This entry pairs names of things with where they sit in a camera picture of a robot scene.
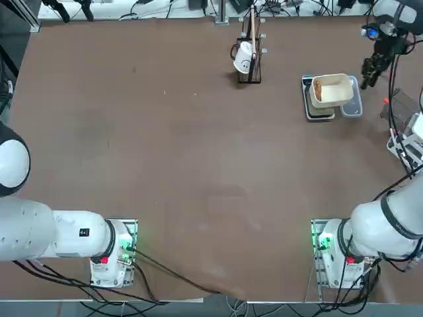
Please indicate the beige plastic container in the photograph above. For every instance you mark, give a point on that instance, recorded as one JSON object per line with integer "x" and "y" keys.
{"x": 340, "y": 90}

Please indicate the clear plastic food container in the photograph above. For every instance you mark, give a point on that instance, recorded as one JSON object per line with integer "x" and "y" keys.
{"x": 353, "y": 110}

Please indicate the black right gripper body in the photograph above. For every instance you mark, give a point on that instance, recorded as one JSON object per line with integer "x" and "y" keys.
{"x": 388, "y": 49}

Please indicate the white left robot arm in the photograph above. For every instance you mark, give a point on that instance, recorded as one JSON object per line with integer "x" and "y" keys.
{"x": 72, "y": 231}

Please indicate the aluminium table rail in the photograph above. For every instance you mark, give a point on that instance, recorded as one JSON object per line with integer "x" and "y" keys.
{"x": 34, "y": 24}

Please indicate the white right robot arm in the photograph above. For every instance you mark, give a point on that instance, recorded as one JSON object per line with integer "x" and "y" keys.
{"x": 373, "y": 224}

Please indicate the digital kitchen scale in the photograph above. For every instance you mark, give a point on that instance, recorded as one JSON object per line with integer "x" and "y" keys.
{"x": 319, "y": 115}

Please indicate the brown bread piece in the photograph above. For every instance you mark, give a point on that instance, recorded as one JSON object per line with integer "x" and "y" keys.
{"x": 318, "y": 90}

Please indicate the black power adapter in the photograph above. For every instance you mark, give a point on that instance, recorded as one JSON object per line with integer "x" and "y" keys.
{"x": 346, "y": 3}

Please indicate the aluminium camera post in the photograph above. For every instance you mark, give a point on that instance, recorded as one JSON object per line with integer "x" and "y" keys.
{"x": 222, "y": 13}

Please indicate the white smiley mug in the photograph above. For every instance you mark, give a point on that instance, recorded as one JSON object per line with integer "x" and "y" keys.
{"x": 243, "y": 57}

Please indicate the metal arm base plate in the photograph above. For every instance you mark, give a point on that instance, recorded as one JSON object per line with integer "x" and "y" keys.
{"x": 132, "y": 224}
{"x": 316, "y": 277}

